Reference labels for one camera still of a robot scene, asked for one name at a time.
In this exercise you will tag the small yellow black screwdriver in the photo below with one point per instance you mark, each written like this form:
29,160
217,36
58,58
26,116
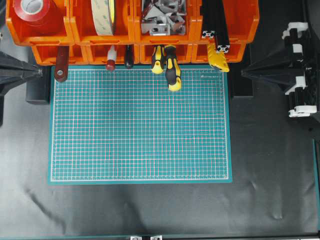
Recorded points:
158,59

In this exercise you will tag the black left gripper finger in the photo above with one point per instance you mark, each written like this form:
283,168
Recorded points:
14,72

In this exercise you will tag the black rack foot block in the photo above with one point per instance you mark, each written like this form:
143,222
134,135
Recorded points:
38,90

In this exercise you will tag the metal corner brackets pile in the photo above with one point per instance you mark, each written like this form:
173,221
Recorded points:
163,17

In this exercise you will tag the right black rack foot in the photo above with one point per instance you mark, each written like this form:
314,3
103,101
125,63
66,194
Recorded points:
239,86

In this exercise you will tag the red tape roll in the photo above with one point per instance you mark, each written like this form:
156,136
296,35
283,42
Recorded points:
42,15

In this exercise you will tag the white bottle red cap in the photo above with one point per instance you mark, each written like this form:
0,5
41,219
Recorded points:
111,58

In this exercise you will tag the dark black tool handle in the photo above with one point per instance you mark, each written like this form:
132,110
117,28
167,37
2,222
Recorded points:
129,57

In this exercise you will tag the orange container rack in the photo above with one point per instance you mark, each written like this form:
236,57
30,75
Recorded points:
73,26

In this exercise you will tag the brown wooden tool handle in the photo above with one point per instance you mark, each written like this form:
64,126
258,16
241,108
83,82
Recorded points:
62,64

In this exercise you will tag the large yellow black screwdriver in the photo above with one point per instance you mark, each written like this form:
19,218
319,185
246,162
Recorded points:
173,71

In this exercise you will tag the beige double-sided tape roll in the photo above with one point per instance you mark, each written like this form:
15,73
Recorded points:
104,16

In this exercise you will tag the green grid cutting mat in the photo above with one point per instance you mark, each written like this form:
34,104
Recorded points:
126,127

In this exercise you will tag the yellow utility knife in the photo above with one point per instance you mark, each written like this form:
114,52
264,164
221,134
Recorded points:
216,58

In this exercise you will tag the black aluminium extrusion bar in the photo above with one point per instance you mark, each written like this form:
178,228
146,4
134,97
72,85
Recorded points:
217,23

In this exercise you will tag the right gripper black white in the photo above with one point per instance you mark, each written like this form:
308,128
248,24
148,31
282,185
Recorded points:
296,69

